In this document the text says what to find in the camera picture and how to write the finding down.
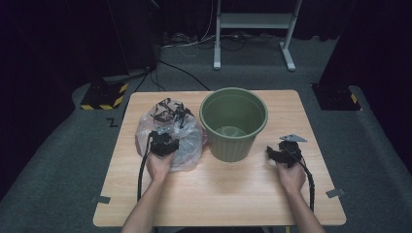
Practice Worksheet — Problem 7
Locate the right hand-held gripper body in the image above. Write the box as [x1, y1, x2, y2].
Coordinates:
[277, 133, 308, 169]

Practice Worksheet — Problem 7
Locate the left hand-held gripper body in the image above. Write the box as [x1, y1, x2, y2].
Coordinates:
[149, 125, 176, 158]

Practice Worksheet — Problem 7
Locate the clear plastic garbage bag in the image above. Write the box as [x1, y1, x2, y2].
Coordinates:
[135, 97, 209, 172]

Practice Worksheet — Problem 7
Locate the green plastic bin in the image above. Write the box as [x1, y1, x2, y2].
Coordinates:
[198, 86, 269, 163]

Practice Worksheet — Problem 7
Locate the person's left hand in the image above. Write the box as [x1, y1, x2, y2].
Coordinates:
[146, 150, 176, 183]

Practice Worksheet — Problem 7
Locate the person's right hand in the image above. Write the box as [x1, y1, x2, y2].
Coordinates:
[275, 160, 307, 196]

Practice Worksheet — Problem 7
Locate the grey tape piece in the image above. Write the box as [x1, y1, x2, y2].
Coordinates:
[90, 194, 112, 205]
[325, 187, 347, 199]

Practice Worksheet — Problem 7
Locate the black base yellow mark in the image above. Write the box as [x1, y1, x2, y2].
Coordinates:
[311, 83, 363, 112]

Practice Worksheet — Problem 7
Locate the black base yellow striped edge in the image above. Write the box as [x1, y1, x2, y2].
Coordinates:
[80, 82, 129, 112]

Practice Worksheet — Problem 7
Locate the white metal stand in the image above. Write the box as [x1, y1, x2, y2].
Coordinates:
[212, 0, 304, 73]

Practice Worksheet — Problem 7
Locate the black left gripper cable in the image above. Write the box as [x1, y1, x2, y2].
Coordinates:
[136, 131, 155, 202]

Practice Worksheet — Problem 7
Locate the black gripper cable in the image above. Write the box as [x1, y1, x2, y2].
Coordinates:
[136, 131, 155, 202]
[290, 150, 316, 214]

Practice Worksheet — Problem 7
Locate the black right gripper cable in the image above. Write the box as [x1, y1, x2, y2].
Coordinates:
[290, 150, 316, 214]

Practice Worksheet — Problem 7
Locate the black floor cable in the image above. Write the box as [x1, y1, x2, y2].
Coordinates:
[157, 59, 212, 92]

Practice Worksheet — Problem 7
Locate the white floor cable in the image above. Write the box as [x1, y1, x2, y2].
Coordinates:
[160, 34, 218, 50]

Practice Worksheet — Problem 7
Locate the bundle of floor cables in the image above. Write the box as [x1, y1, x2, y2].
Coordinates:
[161, 31, 284, 53]

